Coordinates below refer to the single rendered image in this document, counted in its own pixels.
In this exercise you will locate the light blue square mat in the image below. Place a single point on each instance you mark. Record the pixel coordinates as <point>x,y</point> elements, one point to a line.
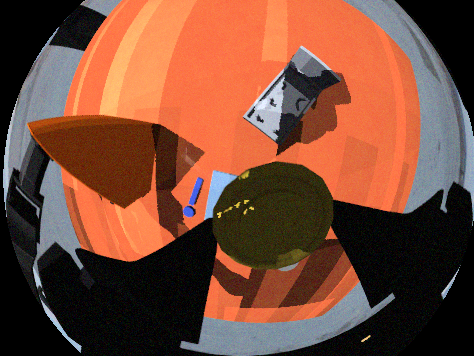
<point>219,180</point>

